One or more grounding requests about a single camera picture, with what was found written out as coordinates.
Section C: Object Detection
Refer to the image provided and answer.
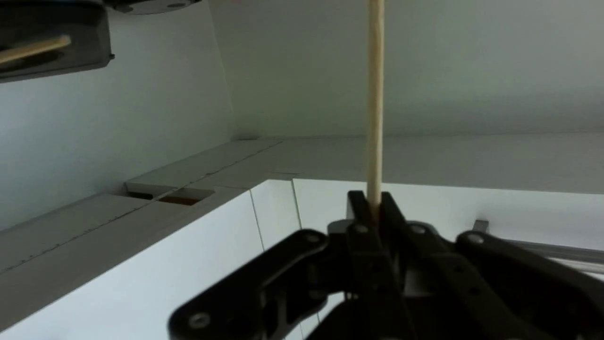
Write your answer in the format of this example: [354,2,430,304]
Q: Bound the white upper cabinets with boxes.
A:
[0,134,604,340]

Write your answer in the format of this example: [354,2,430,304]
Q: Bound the wooden chopstick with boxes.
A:
[363,0,386,214]

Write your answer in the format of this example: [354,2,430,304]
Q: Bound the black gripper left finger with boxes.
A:
[167,189,411,340]

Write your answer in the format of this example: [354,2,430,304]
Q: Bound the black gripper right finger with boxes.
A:
[377,191,604,340]

